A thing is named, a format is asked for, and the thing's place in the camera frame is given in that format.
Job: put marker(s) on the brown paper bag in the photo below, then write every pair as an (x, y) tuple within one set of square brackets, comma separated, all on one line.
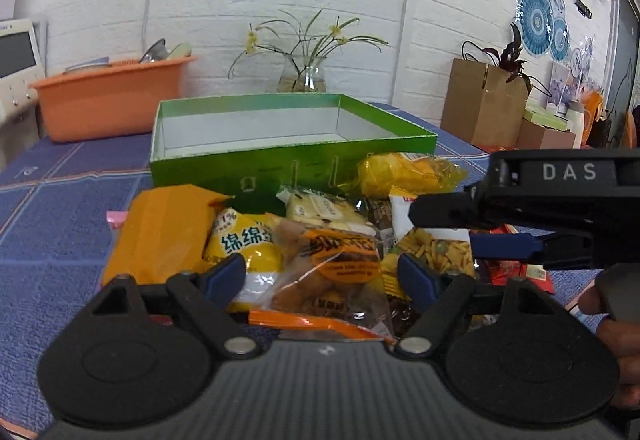
[(483, 106)]

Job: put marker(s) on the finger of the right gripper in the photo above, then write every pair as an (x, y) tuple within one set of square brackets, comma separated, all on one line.
[(509, 247), (444, 211)]

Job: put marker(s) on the blue paper fan decoration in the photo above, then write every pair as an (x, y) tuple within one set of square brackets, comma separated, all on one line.
[(545, 30)]

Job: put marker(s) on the dark purple snack packet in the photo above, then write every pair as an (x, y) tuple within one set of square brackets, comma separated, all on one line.
[(379, 213)]

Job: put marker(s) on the pink pumpkin seed packet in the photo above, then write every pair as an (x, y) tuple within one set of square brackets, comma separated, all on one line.
[(116, 220)]

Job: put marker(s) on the person right hand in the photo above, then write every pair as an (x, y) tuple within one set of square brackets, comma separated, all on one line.
[(616, 292)]

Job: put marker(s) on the orange plastic basin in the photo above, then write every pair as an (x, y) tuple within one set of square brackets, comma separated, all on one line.
[(120, 99)]

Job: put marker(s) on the yellow snack bag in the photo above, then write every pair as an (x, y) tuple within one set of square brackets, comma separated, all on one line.
[(417, 174)]

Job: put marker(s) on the dark purple potted plant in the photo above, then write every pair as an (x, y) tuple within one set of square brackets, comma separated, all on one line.
[(509, 60)]

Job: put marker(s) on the yellow cake snack packet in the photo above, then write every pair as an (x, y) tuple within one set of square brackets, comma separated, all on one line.
[(250, 236)]

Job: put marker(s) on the white screen appliance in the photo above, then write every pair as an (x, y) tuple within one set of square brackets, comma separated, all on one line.
[(23, 62)]

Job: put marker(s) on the red snack packet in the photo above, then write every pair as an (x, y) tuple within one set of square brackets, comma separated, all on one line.
[(497, 272)]

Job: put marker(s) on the nougat cracker packet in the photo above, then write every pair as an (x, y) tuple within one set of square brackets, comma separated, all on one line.
[(323, 210)]

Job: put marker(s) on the glass vase with flowers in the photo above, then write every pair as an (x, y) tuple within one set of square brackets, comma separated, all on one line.
[(303, 46)]

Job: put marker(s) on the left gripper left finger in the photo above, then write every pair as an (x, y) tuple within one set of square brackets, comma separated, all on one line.
[(139, 353)]

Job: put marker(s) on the clear orange-label snack packet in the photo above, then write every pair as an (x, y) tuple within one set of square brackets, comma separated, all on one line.
[(331, 283)]

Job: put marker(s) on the green cardboard box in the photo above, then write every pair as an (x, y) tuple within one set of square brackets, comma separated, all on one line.
[(248, 146)]

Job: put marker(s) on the blue patterned tablecloth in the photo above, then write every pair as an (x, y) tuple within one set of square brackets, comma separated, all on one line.
[(55, 242)]

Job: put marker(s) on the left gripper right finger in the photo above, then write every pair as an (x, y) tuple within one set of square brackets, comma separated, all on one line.
[(510, 353)]

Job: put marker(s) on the orange snack packet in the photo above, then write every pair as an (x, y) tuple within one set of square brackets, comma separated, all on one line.
[(165, 233)]

